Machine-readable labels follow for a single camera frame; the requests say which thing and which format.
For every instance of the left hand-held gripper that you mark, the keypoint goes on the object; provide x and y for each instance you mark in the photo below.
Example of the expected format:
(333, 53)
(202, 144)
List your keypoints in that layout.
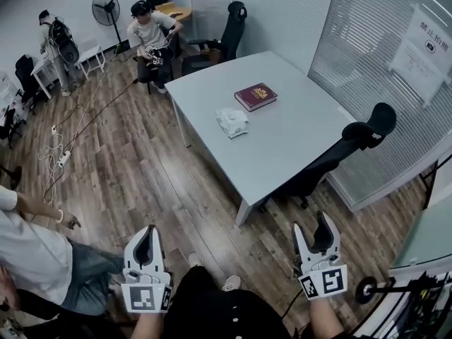
(143, 297)

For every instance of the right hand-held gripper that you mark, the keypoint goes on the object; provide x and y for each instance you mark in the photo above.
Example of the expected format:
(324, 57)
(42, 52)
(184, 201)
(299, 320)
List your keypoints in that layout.
(323, 279)

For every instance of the white wet wipes pack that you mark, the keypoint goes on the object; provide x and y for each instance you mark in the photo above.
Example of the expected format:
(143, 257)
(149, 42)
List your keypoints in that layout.
(232, 121)

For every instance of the person's left forearm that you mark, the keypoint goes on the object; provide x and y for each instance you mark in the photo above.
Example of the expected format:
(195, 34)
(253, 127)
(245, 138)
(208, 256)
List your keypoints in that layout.
(150, 326)

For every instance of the person's right forearm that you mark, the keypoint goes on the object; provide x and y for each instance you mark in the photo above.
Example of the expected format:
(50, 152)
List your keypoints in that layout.
(325, 318)

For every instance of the black office chair with headrest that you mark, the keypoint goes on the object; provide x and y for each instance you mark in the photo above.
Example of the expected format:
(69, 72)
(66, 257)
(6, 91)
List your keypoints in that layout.
(231, 37)
(339, 154)

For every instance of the person's right shoe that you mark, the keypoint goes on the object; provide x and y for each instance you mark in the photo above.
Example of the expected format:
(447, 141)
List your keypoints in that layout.
(232, 282)

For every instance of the person's black clothing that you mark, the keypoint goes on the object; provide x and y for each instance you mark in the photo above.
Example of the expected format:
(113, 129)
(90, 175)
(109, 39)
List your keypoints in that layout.
(219, 309)

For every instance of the black equipment stand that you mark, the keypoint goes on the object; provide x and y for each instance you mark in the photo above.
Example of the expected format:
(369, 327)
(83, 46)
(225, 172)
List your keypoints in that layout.
(406, 295)

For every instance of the white power strip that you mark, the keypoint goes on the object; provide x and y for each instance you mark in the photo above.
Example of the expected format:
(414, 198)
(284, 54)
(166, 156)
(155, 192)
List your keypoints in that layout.
(64, 158)

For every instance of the dark red hardcover book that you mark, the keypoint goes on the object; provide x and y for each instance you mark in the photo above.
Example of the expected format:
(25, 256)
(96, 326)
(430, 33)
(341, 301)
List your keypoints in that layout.
(255, 96)

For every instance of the small white side table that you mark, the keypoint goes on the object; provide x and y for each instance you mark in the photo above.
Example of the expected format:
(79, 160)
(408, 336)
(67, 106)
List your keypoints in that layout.
(92, 53)

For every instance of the white desk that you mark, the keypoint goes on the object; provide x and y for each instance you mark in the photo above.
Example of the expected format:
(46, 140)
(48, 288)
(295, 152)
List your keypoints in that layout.
(42, 69)

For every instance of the black swivel chair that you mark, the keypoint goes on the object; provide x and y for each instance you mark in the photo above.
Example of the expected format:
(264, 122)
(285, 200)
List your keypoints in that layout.
(25, 74)

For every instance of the white paper notice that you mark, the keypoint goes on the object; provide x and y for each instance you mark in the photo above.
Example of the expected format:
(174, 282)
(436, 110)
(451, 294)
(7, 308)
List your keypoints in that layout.
(420, 53)

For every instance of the wooden desk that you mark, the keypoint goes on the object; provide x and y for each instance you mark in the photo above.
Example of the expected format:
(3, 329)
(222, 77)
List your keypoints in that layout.
(176, 12)

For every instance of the black standing fan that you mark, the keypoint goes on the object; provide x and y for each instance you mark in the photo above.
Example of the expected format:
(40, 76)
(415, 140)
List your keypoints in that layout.
(106, 9)

